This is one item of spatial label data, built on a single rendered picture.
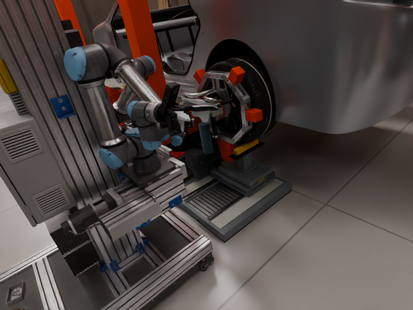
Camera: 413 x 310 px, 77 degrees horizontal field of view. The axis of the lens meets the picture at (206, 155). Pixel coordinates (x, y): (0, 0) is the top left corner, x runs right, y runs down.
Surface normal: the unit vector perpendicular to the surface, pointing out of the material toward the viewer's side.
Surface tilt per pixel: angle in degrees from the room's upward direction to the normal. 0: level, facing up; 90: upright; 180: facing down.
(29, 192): 90
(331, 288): 0
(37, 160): 90
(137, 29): 90
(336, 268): 0
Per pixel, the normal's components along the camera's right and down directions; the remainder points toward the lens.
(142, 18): 0.62, 0.30
